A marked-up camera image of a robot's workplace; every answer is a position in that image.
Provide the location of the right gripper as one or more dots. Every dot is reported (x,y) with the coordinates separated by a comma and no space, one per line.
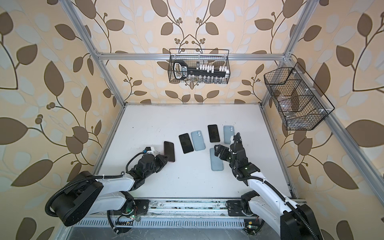
(225,150)

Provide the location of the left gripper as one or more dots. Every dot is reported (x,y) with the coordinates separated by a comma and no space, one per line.
(160,158)

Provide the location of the grey phone case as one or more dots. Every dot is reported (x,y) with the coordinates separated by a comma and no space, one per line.
(198,141)
(216,163)

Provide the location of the black phone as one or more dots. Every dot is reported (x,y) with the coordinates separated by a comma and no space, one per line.
(169,151)
(186,143)
(214,133)

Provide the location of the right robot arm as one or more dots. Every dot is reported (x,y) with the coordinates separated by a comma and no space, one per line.
(289,219)

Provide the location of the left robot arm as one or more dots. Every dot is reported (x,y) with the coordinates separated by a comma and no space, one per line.
(89,194)

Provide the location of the black tool in basket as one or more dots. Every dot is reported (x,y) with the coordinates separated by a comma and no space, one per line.
(198,71)

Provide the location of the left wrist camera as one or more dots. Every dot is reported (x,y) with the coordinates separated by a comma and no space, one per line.
(149,151)

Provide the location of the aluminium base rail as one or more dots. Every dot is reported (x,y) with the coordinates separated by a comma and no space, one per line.
(186,207)

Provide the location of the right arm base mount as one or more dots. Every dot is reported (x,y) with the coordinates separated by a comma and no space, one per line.
(241,208)

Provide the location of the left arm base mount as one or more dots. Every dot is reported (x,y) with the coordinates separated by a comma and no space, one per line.
(130,211)

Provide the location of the right wall wire basket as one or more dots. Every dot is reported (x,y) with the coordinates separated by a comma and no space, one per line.
(300,102)

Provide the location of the wall wire basket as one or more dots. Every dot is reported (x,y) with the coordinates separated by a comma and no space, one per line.
(300,102)
(199,54)

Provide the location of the back wall wire basket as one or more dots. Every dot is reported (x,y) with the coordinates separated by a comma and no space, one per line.
(199,54)

